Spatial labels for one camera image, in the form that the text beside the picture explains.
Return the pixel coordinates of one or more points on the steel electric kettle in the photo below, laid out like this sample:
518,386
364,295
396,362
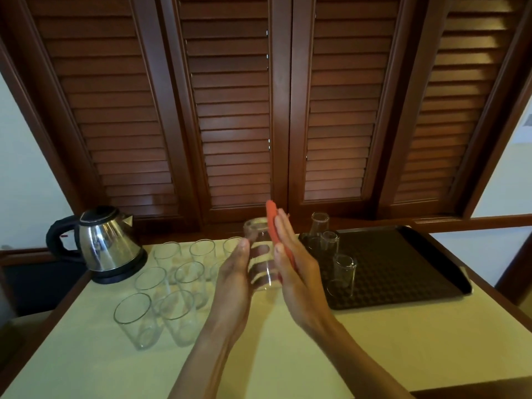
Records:
122,275
106,245

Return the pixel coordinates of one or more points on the white paper notice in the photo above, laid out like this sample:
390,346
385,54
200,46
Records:
523,128

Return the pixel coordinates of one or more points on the brown louvered wooden shutter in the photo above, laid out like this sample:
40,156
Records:
112,99
345,99
232,99
455,99

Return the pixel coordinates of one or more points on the group of clear glasses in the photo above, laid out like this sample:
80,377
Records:
170,311

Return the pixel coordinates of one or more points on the brown wooden wall rail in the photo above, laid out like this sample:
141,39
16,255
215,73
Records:
478,223

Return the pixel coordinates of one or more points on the dark brown textured tray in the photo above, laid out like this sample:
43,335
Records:
390,270

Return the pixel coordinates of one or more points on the red cloth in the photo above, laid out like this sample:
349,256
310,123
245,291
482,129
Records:
272,224

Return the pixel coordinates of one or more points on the person's left hand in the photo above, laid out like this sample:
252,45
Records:
232,299

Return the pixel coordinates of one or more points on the person's left forearm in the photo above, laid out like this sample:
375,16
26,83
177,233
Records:
199,369

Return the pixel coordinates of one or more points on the person's right hand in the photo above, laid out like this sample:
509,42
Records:
305,295

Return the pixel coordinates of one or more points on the brown wooden door frame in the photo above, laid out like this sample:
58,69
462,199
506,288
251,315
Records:
515,274

